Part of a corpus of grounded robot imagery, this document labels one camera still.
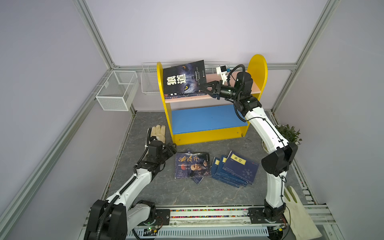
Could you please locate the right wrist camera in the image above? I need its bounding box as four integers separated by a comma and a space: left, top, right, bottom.
216, 66, 231, 83

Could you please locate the white mesh basket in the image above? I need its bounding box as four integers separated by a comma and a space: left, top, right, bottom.
96, 71, 139, 112

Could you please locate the dark wolf cover book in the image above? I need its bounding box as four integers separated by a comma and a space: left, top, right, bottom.
163, 60, 207, 94

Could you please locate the purple book with old man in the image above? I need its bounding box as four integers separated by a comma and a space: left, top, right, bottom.
164, 93, 210, 100

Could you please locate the middle blue book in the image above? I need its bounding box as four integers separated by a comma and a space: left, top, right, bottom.
216, 155, 248, 187

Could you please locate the beige work glove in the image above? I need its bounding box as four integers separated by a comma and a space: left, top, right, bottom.
150, 125, 166, 144

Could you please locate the white wire rack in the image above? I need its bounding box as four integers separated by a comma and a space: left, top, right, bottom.
141, 62, 230, 95

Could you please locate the separate blue yellow-label book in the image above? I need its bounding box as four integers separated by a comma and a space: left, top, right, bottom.
192, 178, 204, 185

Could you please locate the potted green plant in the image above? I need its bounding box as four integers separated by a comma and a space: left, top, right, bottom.
268, 125, 302, 148

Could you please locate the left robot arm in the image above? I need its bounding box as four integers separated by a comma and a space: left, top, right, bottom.
84, 125, 176, 240

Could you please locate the top blue yellow-label book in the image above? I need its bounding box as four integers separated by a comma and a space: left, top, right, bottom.
223, 151, 259, 185

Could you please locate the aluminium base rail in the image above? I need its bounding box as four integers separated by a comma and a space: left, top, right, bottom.
77, 204, 346, 240

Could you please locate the lower blue book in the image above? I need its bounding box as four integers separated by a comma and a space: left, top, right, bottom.
211, 157, 241, 188

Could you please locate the white cloth glove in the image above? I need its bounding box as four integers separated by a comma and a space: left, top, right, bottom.
284, 186, 322, 240

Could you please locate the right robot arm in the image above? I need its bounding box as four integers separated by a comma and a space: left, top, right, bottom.
201, 64, 298, 223

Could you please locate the yellow wooden bookshelf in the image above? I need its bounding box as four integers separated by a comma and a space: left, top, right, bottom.
156, 53, 269, 146

